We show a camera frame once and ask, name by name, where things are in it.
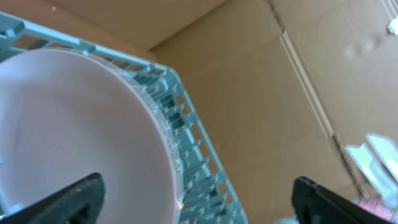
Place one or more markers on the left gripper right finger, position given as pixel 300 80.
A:
pixel 315 204

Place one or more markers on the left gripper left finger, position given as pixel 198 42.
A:
pixel 78 203

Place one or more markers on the pink plate with peanuts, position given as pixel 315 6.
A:
pixel 64 116

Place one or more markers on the grey dishwasher rack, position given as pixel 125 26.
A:
pixel 208 195

